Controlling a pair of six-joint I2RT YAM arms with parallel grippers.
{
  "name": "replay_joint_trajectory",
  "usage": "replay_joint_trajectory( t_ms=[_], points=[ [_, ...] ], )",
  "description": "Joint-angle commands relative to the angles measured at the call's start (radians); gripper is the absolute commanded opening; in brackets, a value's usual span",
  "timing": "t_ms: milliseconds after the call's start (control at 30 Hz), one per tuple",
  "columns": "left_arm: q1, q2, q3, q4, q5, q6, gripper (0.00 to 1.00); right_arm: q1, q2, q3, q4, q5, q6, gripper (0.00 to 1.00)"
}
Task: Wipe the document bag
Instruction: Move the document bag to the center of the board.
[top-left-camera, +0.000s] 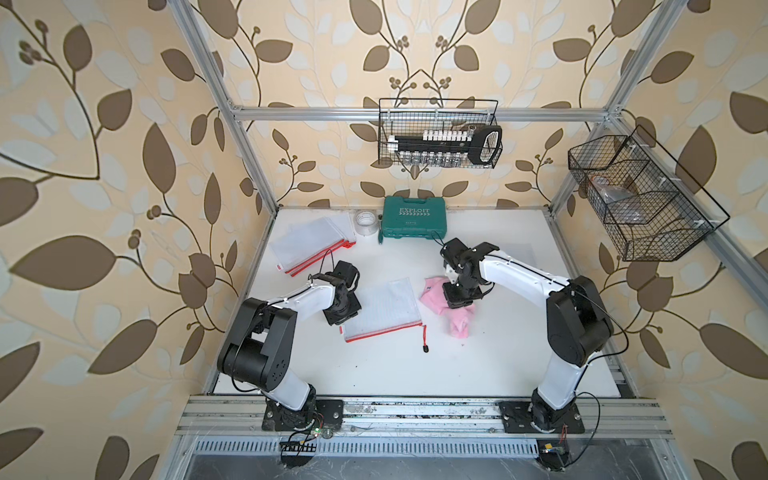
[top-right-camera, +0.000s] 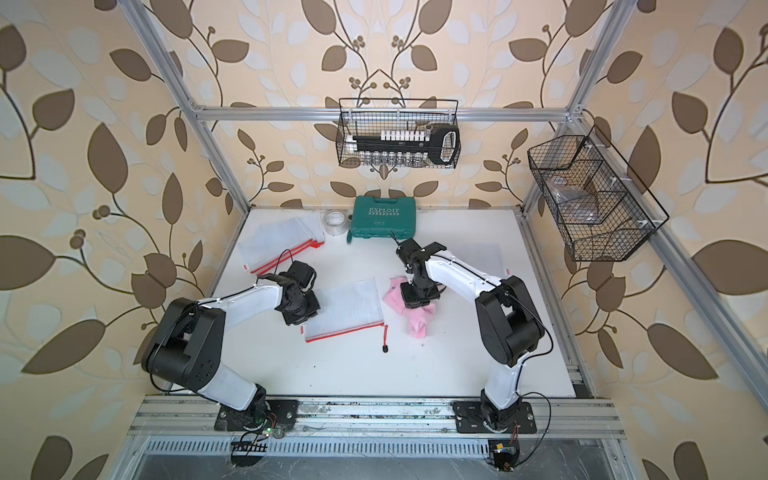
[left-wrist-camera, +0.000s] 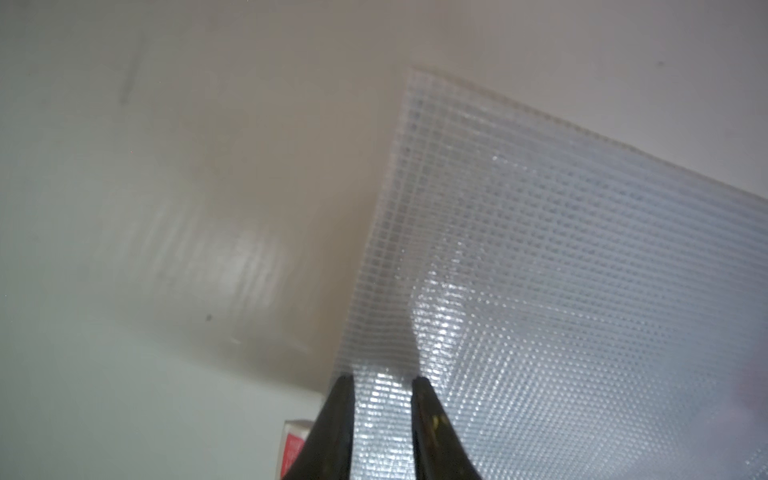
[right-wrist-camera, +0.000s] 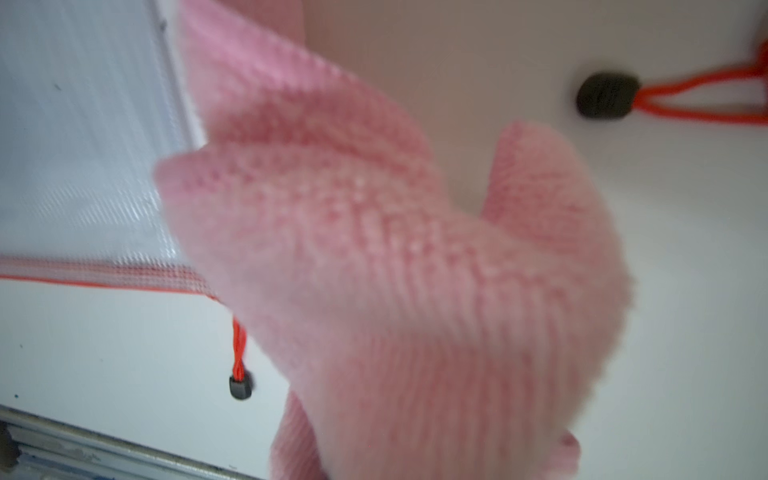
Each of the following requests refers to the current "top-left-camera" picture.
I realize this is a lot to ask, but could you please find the pink microfiber cloth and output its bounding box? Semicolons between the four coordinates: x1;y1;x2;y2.
420;276;475;339

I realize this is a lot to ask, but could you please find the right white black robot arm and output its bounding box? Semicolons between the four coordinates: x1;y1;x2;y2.
440;238;614;413

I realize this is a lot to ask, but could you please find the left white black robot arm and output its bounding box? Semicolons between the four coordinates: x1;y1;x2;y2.
217;261;361;412

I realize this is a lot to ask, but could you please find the stack of mesh document bags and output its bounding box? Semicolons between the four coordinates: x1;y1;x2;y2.
271;214;356;276

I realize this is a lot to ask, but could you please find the clear plastic bag in basket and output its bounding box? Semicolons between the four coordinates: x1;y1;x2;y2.
592;176;645;224

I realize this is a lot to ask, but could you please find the clear tape roll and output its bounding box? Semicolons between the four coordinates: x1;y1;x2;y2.
352;210;380;237

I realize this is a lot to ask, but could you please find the green plastic tool case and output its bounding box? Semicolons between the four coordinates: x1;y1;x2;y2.
378;196;448;243

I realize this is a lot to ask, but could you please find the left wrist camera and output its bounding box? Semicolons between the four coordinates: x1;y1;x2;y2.
332;260;360;291

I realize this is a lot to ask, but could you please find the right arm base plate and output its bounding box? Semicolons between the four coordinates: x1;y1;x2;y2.
497;399;586;434

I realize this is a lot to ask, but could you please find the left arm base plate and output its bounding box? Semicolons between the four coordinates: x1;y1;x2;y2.
261;398;344;433

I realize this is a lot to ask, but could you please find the black socket holder rail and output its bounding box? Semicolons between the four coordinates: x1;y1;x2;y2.
385;125;503;168

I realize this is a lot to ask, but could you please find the black wire basket centre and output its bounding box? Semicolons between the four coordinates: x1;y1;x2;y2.
377;97;503;169

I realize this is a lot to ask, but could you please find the black wire basket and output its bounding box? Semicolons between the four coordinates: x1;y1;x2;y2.
377;97;503;169
568;125;730;262

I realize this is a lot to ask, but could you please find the black wire basket right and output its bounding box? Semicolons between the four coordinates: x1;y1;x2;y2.
568;125;730;262

